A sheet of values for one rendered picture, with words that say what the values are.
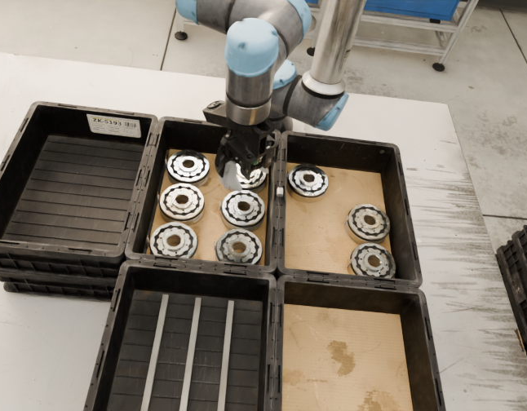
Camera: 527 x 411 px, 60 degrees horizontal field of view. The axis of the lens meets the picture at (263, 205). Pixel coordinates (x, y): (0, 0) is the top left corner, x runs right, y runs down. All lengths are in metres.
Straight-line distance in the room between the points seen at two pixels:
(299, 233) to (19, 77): 1.06
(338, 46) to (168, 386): 0.83
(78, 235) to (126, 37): 2.10
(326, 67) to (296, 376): 0.72
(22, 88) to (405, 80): 2.20
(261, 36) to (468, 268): 0.91
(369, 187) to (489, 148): 1.73
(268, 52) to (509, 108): 2.67
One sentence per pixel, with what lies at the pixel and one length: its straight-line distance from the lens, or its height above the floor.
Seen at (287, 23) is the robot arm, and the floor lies 1.33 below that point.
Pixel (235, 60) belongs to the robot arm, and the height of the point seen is 1.32.
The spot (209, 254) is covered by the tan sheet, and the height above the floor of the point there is 0.83.
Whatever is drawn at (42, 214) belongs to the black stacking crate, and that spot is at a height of 0.83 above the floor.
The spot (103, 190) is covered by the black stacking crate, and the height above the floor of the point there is 0.83.
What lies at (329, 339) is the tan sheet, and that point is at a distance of 0.98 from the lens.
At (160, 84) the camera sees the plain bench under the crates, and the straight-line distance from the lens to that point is 1.60.
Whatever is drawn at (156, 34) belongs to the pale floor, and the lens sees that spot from 3.07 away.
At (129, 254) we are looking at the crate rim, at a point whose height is 0.93.
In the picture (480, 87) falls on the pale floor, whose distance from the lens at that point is 3.29.
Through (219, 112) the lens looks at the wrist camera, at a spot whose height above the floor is 1.16.
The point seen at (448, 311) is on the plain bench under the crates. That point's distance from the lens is 1.27.
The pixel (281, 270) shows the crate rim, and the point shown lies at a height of 0.93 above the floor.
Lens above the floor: 1.73
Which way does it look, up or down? 54 degrees down
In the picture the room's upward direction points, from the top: 12 degrees clockwise
